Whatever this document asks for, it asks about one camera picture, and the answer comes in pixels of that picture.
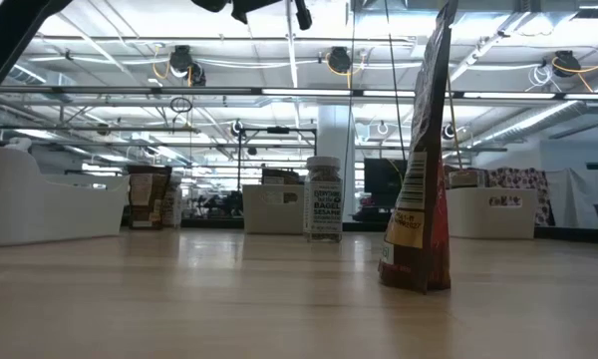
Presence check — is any black hanging power cable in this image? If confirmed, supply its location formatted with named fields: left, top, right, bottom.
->
left=383, top=0, right=406, bottom=162

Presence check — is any white plastic storage bin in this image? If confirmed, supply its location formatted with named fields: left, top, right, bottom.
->
left=241, top=183, right=306, bottom=236
left=0, top=138, right=132, bottom=249
left=445, top=186, right=539, bottom=240

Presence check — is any white cloth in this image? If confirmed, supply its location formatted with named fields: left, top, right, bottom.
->
left=545, top=168, right=598, bottom=228

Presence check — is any black monitor screen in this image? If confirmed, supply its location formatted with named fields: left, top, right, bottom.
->
left=363, top=158, right=414, bottom=223

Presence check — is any floral patterned cloth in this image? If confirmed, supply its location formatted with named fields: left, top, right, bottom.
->
left=443, top=166, right=555, bottom=227

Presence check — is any metal ceiling rail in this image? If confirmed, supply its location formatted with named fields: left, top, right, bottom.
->
left=0, top=85, right=598, bottom=102

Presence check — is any yellow hanging cable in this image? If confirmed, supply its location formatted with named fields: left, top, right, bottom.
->
left=446, top=79, right=463, bottom=172

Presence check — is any white building column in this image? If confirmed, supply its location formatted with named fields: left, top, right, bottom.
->
left=317, top=103, right=357, bottom=223

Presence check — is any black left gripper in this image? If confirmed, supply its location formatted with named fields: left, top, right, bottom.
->
left=188, top=0, right=314, bottom=32

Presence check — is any silver air duct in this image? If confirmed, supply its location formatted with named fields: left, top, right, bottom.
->
left=470, top=82, right=598, bottom=147
left=4, top=54, right=77, bottom=89

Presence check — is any white-lidded glass spice jar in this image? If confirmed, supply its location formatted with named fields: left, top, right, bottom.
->
left=159, top=174, right=183, bottom=230
left=303, top=155, right=345, bottom=244

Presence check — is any black ceiling cable reel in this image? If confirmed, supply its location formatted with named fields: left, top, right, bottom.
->
left=327, top=46, right=353, bottom=75
left=551, top=49, right=583, bottom=79
left=167, top=44, right=207, bottom=88

